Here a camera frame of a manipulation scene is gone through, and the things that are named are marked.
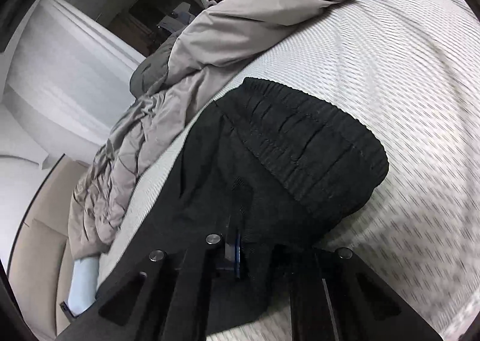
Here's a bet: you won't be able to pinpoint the light blue pillow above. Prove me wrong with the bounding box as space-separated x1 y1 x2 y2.
67 256 99 317

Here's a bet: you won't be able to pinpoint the black pants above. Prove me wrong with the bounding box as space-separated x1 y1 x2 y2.
100 78 389 334

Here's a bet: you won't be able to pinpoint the white sheer curtain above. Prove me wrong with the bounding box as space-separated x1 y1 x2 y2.
5 0 145 164

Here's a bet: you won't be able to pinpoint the grey quilted duvet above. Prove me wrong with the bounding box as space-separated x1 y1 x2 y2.
68 0 345 260

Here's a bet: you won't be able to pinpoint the beige upholstered headboard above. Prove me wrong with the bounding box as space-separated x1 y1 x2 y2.
7 155 86 340

